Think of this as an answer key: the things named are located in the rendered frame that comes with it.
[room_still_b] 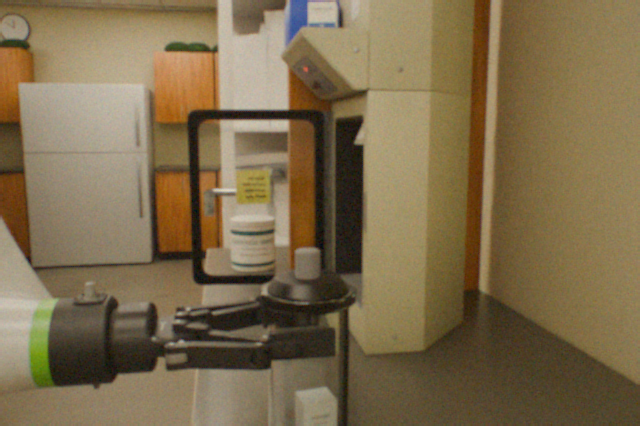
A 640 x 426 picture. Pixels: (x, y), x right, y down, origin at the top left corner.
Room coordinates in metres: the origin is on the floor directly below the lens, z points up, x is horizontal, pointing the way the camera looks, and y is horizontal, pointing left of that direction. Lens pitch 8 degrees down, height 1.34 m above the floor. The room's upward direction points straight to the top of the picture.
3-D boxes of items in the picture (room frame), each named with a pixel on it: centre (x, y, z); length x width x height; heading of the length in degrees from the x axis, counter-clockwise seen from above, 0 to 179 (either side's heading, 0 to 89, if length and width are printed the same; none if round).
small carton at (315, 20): (1.07, -0.01, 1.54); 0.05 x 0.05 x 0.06; 84
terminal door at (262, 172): (1.27, 0.14, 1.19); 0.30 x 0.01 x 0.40; 93
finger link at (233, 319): (0.63, 0.12, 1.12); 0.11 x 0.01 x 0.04; 127
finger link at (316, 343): (0.56, 0.02, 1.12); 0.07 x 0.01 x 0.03; 99
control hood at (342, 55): (1.12, 0.00, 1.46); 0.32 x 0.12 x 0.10; 10
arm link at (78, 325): (0.57, 0.24, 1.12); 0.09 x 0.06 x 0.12; 9
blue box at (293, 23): (1.21, 0.02, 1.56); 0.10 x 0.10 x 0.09; 10
